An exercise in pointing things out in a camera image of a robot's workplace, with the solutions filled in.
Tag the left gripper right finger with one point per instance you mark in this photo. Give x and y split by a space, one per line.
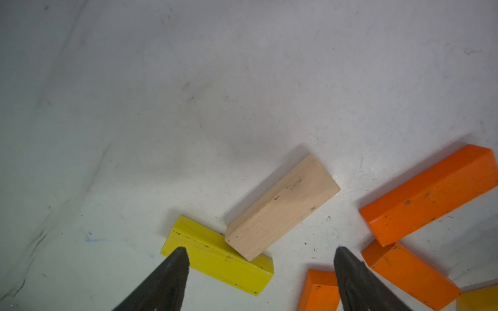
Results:
359 288

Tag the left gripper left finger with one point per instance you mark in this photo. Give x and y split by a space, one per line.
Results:
163 289

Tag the orange block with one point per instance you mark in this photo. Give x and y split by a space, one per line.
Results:
320 292
448 185
400 266

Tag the yellow-green block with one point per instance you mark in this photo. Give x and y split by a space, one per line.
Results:
209 254

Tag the natural wood block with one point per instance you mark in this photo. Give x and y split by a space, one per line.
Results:
303 190

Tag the yellow block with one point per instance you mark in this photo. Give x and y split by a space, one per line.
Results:
484 299

